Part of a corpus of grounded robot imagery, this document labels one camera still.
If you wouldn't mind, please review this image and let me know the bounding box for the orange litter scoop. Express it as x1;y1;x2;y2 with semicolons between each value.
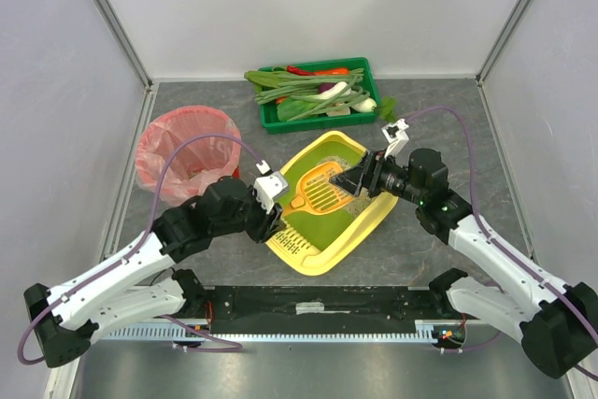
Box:
283;161;354;216

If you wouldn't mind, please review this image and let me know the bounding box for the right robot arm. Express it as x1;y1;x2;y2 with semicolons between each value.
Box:
330;149;597;378

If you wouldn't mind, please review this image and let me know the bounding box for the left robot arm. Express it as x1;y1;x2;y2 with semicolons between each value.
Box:
23;172;289;368

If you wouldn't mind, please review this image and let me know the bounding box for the cat litter pile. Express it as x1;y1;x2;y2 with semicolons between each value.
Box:
315;182;373;218

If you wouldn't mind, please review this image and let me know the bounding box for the yellow green litter box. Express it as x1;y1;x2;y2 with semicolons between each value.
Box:
266;131;398;276

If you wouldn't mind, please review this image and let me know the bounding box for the white radish with leaves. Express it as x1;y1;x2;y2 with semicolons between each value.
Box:
351;96;397;123

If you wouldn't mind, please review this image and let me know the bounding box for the red mesh trash bin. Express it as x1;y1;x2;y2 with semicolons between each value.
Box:
135;106;243;207

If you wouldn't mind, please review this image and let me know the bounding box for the green long beans bunch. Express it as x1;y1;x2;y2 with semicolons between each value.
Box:
255;69;373;122

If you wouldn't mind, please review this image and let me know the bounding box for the green plastic crate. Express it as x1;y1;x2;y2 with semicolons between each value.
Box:
259;57;381;134

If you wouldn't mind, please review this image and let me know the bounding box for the white scallion stalk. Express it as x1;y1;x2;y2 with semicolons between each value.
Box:
290;81;351;103

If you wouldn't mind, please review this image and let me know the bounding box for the purple onion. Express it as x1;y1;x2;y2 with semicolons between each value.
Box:
318;82;335;93

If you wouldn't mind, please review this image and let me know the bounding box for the orange carrot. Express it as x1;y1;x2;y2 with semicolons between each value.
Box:
313;67;350;76

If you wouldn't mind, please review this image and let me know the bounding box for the red chili pepper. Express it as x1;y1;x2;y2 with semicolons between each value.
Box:
286;65;314;77

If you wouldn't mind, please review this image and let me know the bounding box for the green leafy vegetable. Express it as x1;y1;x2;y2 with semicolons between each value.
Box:
244;67;294;93

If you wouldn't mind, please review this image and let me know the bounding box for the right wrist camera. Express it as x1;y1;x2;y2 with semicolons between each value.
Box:
381;119;409;158

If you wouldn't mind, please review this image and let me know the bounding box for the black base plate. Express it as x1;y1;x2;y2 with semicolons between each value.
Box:
151;285;468;325

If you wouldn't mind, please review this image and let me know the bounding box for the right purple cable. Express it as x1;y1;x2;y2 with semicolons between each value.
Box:
404;106;598;379

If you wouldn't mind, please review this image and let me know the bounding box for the purple cable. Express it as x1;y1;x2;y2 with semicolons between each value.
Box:
17;133;272;365
404;106;598;379

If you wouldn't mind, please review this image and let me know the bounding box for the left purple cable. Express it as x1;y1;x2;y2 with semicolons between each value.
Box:
17;133;272;365

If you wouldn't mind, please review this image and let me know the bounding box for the grey slotted cable duct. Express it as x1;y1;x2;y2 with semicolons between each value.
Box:
102;321;455;346

